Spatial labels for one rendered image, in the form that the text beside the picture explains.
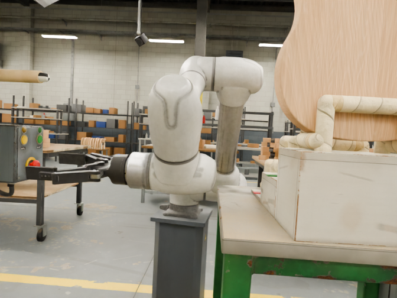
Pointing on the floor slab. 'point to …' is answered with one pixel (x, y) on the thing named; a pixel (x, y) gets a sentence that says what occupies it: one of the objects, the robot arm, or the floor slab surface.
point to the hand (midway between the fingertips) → (49, 164)
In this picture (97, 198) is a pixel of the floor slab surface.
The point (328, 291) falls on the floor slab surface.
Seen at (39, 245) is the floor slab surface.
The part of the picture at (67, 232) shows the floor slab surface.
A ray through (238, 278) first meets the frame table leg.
